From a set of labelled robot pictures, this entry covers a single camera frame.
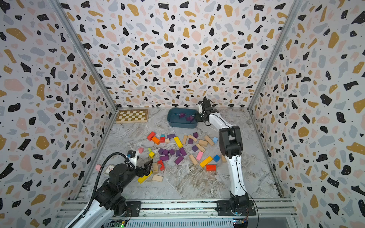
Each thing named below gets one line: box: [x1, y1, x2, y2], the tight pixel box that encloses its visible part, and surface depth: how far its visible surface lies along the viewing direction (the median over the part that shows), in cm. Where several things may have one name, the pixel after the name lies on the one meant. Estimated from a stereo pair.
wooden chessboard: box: [115, 108, 149, 124], surface depth 115 cm
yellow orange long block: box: [199, 155, 213, 168], surface depth 92 cm
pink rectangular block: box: [195, 151, 204, 161], surface depth 96 cm
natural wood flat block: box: [198, 139, 208, 147], surface depth 100 cm
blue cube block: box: [213, 154, 221, 163], surface depth 94 cm
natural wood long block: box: [204, 135, 215, 146], surface depth 102 cm
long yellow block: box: [173, 136, 183, 149], surface depth 102 cm
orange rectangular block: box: [151, 136, 161, 145], surface depth 102 cm
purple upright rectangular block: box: [179, 147, 187, 157], surface depth 97 cm
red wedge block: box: [205, 164, 217, 172], surface depth 90 cm
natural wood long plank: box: [189, 154, 198, 165], surface depth 94 cm
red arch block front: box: [157, 159, 166, 171], surface depth 91 cm
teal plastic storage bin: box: [166, 107, 199, 129], surface depth 115 cm
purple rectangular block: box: [174, 155, 184, 165], surface depth 94 cm
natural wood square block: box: [151, 174, 164, 183], surface depth 85 cm
